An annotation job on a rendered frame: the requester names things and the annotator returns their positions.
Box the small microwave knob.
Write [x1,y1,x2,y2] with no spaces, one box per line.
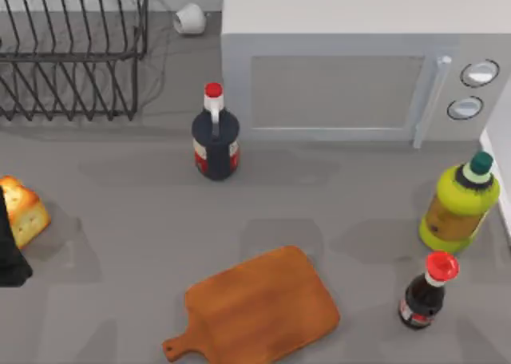
[446,96,485,121]

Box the small dark bottle red cap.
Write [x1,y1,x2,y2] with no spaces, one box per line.
[398,251,461,330]

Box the dark jug bottle red cap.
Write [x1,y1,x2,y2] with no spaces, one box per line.
[191,82,241,181]

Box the black wire dish rack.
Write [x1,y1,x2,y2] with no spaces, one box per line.
[0,0,152,122]

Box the wooden cutting board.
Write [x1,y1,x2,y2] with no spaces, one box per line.
[161,245,341,364]

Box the large microwave knob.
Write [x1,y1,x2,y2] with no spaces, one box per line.
[460,59,501,89]

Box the yellow-green bottle green cap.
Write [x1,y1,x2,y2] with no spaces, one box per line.
[418,150,501,254]

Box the white cup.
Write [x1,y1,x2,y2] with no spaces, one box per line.
[172,2,207,36]

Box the pale microwave oven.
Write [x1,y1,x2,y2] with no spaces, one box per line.
[220,0,511,149]

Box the microwave door handle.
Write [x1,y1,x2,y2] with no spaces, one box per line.
[412,54,453,149]

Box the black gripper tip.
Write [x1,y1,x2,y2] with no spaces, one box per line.
[0,186,34,288]

